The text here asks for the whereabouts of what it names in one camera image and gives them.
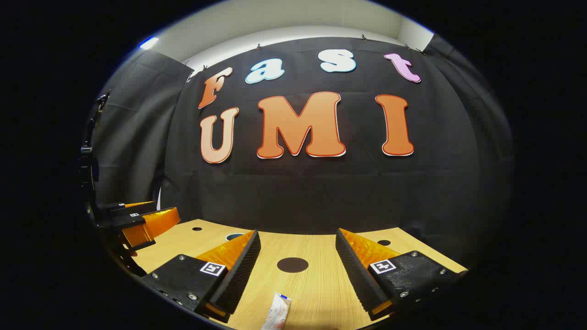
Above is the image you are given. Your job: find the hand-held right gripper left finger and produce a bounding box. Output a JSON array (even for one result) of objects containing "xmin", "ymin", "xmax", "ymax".
[{"xmin": 143, "ymin": 230, "xmax": 262, "ymax": 324}]

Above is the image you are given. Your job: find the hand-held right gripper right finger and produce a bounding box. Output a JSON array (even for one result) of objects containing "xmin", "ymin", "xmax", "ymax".
[{"xmin": 336, "ymin": 228, "xmax": 468, "ymax": 321}]

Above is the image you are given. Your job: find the dark brown round coaster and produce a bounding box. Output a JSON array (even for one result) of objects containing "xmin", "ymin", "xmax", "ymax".
[{"xmin": 277, "ymin": 257, "xmax": 309, "ymax": 274}]

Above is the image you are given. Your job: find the white toothpaste tube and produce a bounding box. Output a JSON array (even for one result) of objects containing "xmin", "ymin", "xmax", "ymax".
[{"xmin": 261, "ymin": 293, "xmax": 292, "ymax": 330}]

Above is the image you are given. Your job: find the wooden desktop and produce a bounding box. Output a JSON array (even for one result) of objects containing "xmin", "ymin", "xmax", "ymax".
[{"xmin": 131, "ymin": 219, "xmax": 468, "ymax": 330}]

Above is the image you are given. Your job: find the dark side curtain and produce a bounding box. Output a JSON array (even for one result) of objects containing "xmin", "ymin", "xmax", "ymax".
[
  {"xmin": 422, "ymin": 33, "xmax": 514, "ymax": 266},
  {"xmin": 89, "ymin": 49, "xmax": 194, "ymax": 211}
]

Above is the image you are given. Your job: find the black backdrop cloth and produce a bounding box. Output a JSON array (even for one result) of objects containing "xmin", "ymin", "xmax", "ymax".
[{"xmin": 161, "ymin": 37, "xmax": 509, "ymax": 266}]

